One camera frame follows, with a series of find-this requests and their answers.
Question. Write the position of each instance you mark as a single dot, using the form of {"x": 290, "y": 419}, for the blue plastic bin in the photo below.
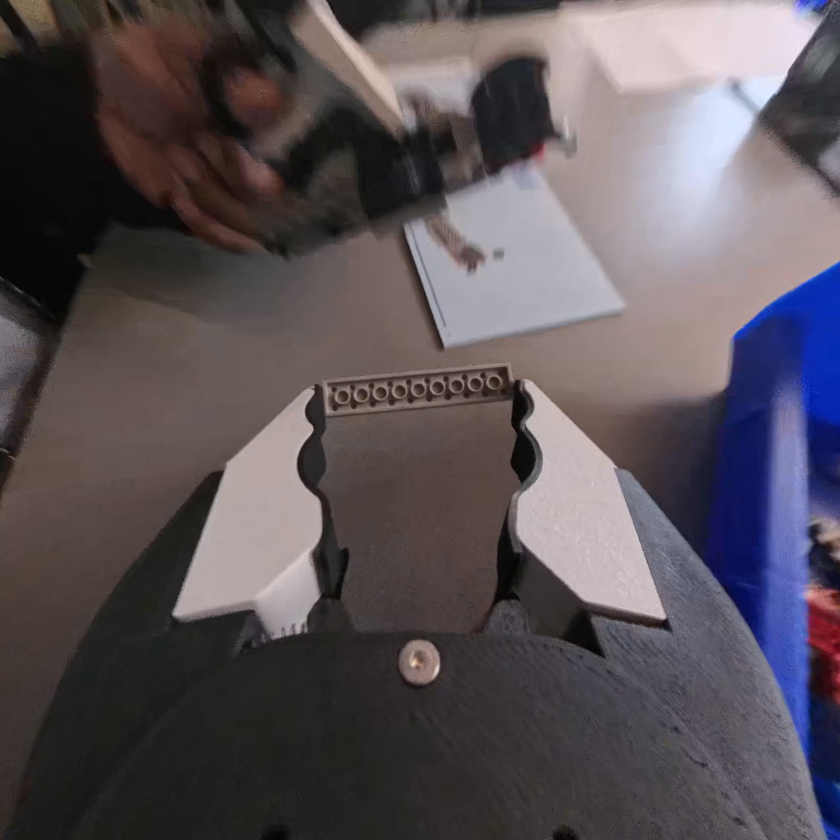
{"x": 754, "y": 459}

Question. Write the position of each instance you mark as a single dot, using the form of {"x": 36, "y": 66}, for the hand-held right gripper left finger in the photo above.
{"x": 262, "y": 512}

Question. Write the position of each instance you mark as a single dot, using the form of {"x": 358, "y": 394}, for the grey studded brick plate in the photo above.
{"x": 420, "y": 392}

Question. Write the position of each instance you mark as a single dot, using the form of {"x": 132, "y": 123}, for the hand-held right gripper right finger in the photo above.
{"x": 584, "y": 525}

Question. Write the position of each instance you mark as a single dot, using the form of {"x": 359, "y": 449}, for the person's left hand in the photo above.
{"x": 151, "y": 131}

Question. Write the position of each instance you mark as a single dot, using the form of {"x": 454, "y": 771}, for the toy brick assembly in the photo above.
{"x": 508, "y": 111}

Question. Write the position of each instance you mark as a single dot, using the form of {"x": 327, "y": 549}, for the pale blue instruction booklet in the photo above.
{"x": 525, "y": 295}

